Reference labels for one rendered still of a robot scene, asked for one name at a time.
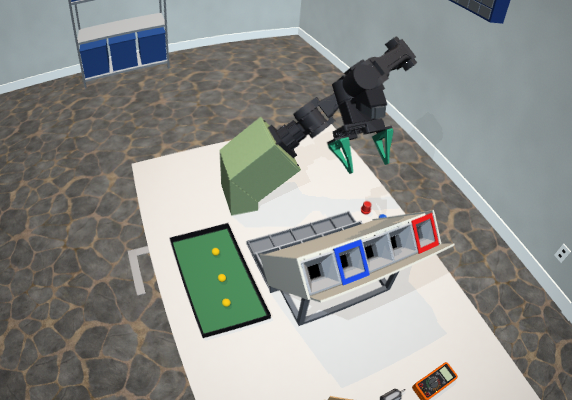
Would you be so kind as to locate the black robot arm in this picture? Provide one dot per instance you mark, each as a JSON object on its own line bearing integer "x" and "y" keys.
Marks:
{"x": 370, "y": 100}

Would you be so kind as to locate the orange digital multimeter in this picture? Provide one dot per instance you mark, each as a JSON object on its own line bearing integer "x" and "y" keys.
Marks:
{"x": 434, "y": 382}

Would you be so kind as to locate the red plug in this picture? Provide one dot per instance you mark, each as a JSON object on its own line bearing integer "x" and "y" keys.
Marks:
{"x": 366, "y": 208}

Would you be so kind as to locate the blue rectangular band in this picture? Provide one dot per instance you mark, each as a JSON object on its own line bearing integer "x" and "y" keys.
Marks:
{"x": 347, "y": 247}

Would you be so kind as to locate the red square funnel band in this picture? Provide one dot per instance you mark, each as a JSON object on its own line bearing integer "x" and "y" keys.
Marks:
{"x": 421, "y": 219}

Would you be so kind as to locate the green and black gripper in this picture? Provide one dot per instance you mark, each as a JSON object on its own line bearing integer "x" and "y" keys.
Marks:
{"x": 366, "y": 127}

